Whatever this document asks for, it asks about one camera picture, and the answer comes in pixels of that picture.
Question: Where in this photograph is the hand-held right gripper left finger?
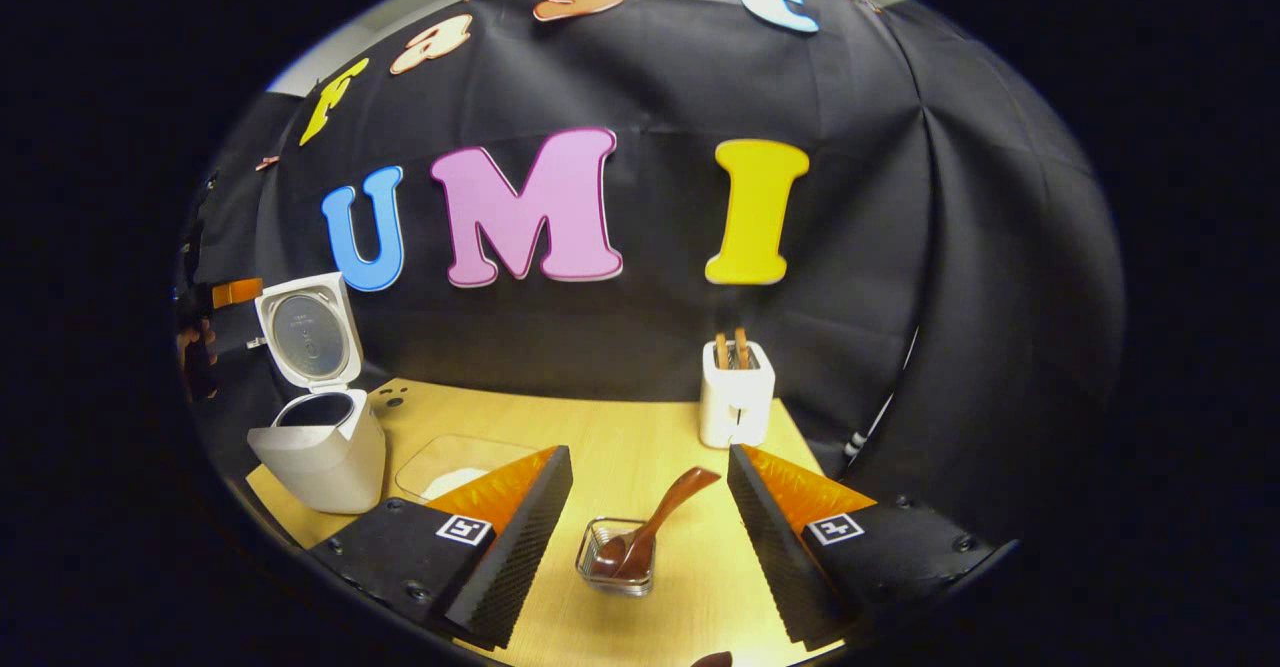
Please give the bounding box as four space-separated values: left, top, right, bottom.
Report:
310 445 574 651

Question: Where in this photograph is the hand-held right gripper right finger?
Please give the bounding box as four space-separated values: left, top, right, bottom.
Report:
727 444 1001 651

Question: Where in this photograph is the white rice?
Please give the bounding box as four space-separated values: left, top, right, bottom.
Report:
422 467 491 501

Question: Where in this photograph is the clear wire chopstick holder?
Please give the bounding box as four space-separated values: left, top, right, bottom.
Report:
575 517 658 598

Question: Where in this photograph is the brown wooden spoon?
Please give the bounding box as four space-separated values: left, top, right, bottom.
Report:
590 466 722 580

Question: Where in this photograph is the white rice cooker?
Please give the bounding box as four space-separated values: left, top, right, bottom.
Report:
247 272 387 516

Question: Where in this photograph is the clear plastic tray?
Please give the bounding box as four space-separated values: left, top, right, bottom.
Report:
395 434 546 504

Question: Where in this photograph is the white toaster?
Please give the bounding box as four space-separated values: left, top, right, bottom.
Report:
699 340 776 449

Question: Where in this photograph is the black backdrop cloth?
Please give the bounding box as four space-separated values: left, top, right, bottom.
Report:
175 0 1126 548

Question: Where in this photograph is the white cable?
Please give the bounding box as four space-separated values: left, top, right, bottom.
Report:
845 327 921 458

